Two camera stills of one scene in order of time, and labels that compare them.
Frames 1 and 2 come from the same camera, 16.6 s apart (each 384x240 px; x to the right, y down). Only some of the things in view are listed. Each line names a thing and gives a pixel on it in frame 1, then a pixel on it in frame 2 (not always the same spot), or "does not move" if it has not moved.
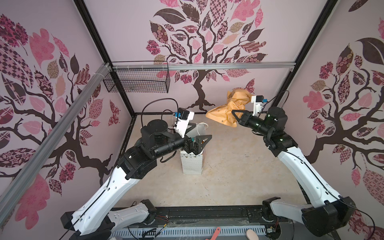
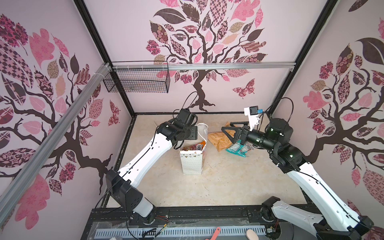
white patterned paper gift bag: (191, 164) does not move
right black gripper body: (250, 122) -> (244, 132)
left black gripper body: (188, 146) -> (193, 128)
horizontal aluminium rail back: (199, 66) does not move
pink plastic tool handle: (215, 234) does not move
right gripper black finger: (240, 121) -> (233, 139)
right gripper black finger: (245, 112) -> (245, 123)
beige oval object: (251, 235) does not move
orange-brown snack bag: (237, 98) -> (218, 139)
